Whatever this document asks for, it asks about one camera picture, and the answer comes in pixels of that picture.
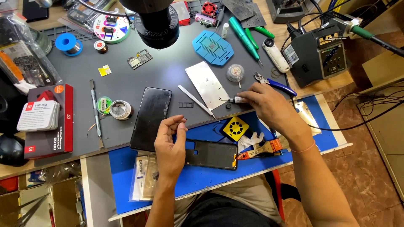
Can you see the person's left hand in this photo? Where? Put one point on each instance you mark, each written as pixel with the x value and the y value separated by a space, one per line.
pixel 170 148

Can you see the person's right hand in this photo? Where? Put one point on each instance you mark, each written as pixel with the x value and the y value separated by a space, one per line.
pixel 274 110

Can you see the small white glue tube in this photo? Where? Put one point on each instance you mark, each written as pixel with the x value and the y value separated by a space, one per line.
pixel 235 100

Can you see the shiny foil sheet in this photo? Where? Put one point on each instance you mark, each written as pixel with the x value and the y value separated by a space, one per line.
pixel 307 118

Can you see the black smartphone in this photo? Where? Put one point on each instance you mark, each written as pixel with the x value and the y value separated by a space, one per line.
pixel 151 118

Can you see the rubber band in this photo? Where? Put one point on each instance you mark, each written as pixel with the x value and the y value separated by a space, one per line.
pixel 272 73

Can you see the white tissue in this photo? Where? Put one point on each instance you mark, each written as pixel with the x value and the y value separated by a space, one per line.
pixel 251 141

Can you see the clear plastic packets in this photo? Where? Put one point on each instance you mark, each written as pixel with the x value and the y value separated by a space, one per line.
pixel 143 178

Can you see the wooden brush with orange band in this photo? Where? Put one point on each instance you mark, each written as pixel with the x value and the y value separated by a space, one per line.
pixel 262 150

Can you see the yellow and black fan part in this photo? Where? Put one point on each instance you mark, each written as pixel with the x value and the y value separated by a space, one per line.
pixel 236 128

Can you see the black card tray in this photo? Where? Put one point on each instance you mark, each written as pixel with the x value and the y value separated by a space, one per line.
pixel 181 105

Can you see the pink wristband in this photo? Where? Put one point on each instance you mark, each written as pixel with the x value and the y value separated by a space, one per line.
pixel 304 148

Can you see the blue mat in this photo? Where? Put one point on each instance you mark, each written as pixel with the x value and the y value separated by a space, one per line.
pixel 205 183

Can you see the white handheld inspection device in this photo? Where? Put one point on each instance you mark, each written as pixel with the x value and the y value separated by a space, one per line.
pixel 277 56

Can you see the silver tweezers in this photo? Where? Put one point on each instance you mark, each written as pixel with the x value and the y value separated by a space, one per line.
pixel 197 101

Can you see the clear round container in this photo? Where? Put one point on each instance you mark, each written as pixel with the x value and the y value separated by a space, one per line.
pixel 235 72

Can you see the round flux jar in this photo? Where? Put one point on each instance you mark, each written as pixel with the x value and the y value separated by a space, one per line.
pixel 120 109

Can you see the dark grey soldering station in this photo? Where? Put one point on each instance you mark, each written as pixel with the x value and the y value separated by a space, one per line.
pixel 315 56

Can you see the silver metal plate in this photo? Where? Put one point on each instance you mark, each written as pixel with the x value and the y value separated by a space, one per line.
pixel 206 84

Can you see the grey work mat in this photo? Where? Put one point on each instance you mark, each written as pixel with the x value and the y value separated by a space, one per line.
pixel 164 72

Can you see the green solder wick roll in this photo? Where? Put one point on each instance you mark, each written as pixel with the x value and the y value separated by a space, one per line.
pixel 103 105

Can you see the teal electric screwdriver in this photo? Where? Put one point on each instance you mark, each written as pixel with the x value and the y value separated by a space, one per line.
pixel 243 36

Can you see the red stool leg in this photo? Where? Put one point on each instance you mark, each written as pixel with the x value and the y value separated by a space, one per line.
pixel 278 192

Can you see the metal spudger tool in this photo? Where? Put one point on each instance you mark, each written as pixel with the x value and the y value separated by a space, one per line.
pixel 95 110

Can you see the person's black shorts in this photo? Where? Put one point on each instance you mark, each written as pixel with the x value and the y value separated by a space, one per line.
pixel 227 212

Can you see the blue stencil platform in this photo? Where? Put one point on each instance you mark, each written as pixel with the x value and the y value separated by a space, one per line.
pixel 213 48

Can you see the person's beige shirt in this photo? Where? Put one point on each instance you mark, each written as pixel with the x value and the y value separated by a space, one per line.
pixel 252 195

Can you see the small white bottle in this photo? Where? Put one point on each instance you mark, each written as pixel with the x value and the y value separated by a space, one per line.
pixel 224 31

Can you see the phone circuit board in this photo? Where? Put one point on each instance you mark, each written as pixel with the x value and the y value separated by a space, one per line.
pixel 139 59

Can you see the grey bench device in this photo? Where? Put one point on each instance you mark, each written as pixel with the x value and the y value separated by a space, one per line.
pixel 285 11

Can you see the grey stencil sheets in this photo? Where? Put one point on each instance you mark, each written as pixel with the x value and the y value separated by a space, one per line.
pixel 249 12

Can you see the yellow sticky pad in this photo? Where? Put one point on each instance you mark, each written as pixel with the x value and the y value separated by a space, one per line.
pixel 104 70

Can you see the red and black box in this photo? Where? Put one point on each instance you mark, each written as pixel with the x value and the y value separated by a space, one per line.
pixel 64 126

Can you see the black pen tool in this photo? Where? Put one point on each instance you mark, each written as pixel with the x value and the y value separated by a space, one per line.
pixel 220 15

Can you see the pink holder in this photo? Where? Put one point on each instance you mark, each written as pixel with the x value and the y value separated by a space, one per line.
pixel 205 20

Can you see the red fan module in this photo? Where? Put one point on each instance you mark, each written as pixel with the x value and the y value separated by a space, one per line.
pixel 209 8

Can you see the black microscope lens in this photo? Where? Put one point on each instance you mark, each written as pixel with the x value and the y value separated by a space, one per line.
pixel 156 25

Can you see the round white colourful disc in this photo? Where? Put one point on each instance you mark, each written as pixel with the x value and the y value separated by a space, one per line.
pixel 118 34

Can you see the red and white box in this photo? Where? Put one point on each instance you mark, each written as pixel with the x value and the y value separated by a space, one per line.
pixel 183 12

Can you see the white tin case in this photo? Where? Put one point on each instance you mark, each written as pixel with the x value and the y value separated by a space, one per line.
pixel 38 116

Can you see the drawer of tools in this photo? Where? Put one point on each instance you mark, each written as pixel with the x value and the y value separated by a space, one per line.
pixel 38 198

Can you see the blue solder spool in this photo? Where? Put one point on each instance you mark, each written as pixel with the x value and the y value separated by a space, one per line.
pixel 64 41

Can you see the heap of plastic bags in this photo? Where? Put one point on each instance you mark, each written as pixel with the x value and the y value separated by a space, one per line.
pixel 83 14

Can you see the black rounded object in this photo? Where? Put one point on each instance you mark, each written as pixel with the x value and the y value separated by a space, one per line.
pixel 9 151

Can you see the clear bag of stencils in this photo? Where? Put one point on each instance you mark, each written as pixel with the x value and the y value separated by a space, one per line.
pixel 25 63

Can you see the black phone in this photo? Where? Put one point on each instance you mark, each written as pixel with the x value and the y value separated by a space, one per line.
pixel 35 9

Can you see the black phone back frame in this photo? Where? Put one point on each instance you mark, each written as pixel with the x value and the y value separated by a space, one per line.
pixel 211 156

